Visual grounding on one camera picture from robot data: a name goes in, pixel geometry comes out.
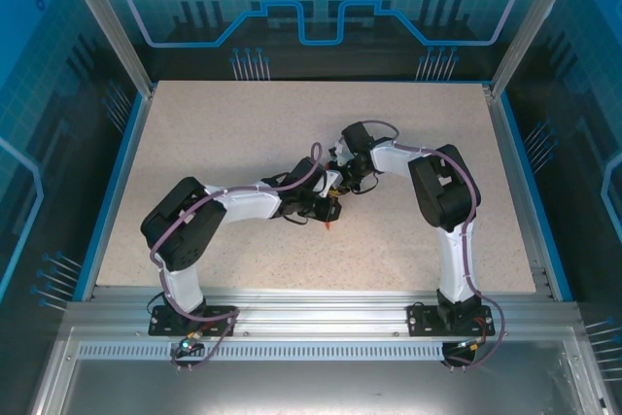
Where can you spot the orange paper sheet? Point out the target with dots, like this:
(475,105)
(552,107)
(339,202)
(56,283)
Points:
(329,226)

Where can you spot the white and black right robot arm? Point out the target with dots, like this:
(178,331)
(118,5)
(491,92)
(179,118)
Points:
(393,160)

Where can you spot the blue table edge strip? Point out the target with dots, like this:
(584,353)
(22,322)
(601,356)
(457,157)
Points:
(114,191)
(534,191)

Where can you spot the shiny metal tray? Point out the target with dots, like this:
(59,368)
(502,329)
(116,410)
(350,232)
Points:
(316,386)

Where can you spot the aluminium mounting rail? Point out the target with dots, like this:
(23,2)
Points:
(316,308)

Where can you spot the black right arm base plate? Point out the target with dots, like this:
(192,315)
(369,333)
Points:
(423,320)

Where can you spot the aluminium side rail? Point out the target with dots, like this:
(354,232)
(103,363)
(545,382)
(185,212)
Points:
(520,201)

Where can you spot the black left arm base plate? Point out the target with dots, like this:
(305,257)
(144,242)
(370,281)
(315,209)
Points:
(165,322)

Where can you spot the aluminium frame post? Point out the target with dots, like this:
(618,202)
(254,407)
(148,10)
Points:
(115,31)
(532,21)

